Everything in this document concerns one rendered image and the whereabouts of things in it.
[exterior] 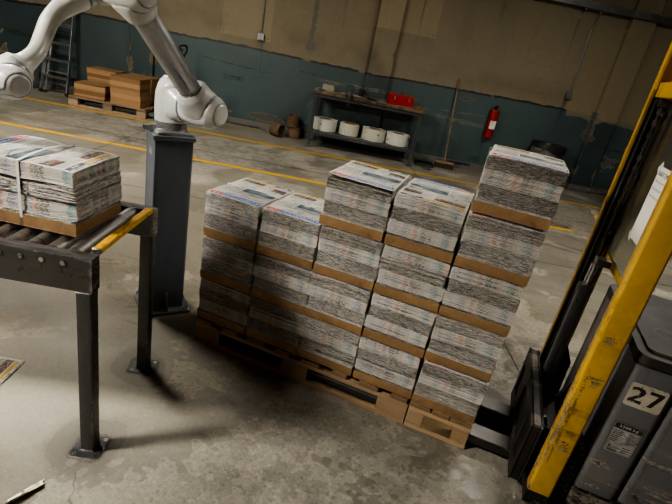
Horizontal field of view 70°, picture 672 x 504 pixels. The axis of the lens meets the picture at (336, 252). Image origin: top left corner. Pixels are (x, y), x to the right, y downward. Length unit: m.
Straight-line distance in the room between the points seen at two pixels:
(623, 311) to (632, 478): 0.70
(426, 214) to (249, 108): 7.18
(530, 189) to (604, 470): 1.09
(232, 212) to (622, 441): 1.81
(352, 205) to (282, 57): 6.88
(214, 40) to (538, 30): 5.35
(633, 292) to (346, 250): 1.06
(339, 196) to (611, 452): 1.41
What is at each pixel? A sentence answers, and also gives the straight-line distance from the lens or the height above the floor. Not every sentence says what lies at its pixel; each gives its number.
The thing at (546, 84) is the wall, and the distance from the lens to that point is 9.30.
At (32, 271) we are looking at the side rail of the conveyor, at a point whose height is 0.73.
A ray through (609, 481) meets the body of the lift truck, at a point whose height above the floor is 0.25.
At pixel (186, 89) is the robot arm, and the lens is 2.30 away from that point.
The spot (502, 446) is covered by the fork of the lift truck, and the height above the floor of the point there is 0.07.
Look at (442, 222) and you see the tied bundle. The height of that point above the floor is 0.99.
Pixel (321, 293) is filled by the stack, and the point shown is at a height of 0.52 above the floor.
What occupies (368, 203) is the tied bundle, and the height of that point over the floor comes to 0.98.
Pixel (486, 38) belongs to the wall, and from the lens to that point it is 8.95.
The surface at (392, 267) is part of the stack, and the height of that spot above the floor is 0.74.
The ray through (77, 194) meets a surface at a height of 0.95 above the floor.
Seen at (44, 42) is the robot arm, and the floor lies 1.37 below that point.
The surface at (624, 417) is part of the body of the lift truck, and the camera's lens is 2.07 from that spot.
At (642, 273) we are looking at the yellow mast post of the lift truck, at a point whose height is 1.07.
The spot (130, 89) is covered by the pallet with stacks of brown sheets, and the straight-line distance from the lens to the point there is 8.33.
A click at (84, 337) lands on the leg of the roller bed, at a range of 1.81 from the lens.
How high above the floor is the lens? 1.53
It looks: 23 degrees down
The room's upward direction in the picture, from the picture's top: 11 degrees clockwise
